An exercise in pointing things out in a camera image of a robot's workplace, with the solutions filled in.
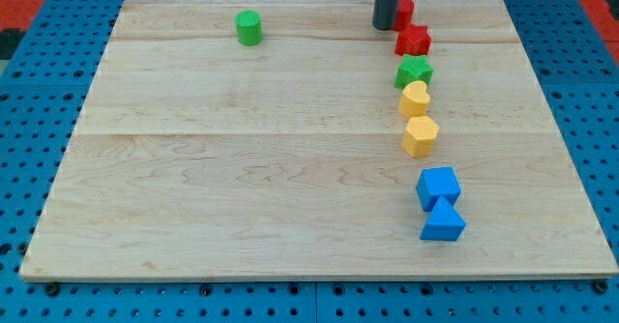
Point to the yellow heart block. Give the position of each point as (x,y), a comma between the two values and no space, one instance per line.
(414,99)

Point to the light wooden board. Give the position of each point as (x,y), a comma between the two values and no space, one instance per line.
(198,159)

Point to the yellow hexagon block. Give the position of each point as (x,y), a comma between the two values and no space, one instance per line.
(419,136)

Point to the blue cube block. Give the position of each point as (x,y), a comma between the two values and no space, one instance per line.
(436,182)

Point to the green star block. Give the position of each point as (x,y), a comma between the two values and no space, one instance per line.
(413,68)

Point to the green cylinder block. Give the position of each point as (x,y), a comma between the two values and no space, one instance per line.
(248,27)

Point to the red star block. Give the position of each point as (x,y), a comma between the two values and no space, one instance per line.
(413,40)

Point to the blue triangle block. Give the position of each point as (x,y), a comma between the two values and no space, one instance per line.
(444,223)

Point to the red cylinder block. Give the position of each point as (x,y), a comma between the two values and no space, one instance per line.
(404,14)

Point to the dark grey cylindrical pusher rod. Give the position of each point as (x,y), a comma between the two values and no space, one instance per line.
(384,14)

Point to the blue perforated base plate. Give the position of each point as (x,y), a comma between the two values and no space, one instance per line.
(47,80)

